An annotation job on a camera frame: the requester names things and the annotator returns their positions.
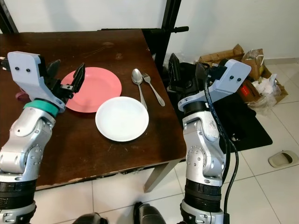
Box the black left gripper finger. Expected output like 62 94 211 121
47 59 62 83
72 63 86 92

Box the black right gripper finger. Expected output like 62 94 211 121
168 53 184 81
193 62 209 86

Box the pink plate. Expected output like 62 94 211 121
61 67 122 114

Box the open brown cardboard box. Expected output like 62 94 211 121
198 43 246 67

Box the metal fork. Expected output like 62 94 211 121
142 72 166 107

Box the metal spoon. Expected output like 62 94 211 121
131 68 148 109

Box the purple cup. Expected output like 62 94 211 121
15 91 29 102

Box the white plate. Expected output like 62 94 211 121
95 96 150 142

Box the clear plastic bag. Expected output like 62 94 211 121
241 48 289 104

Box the brown wooden table leg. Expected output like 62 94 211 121
143 158 184 194

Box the beige slipper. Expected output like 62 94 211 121
268 150 299 169

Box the robot left leg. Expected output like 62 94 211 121
72 212 109 224

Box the robot leg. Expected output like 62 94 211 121
72 212 109 224
133 202 167 224

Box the robot right leg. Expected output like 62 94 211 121
133 202 167 224

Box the light blue left wrist camera mount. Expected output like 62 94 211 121
7 51 60 106

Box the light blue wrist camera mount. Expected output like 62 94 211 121
7 51 60 106
177 59 253 112

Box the light blue right wrist camera mount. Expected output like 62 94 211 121
177 59 253 112

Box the black metal stand post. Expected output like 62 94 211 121
0 0 16 34
102 0 190 70

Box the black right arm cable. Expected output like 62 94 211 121
205 65 240 224

